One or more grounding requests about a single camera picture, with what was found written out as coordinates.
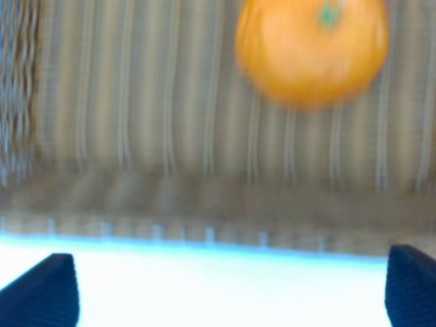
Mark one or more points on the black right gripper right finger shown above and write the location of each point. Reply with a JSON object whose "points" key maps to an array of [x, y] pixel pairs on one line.
{"points": [[410, 287]]}

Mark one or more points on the light orange wicker basket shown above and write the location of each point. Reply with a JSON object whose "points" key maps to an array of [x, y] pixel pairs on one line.
{"points": [[130, 119]]}

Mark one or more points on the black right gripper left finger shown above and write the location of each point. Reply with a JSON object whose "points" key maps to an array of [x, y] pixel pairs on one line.
{"points": [[45, 295]]}

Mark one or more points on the orange tangerine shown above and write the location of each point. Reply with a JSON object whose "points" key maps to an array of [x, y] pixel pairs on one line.
{"points": [[311, 53]]}

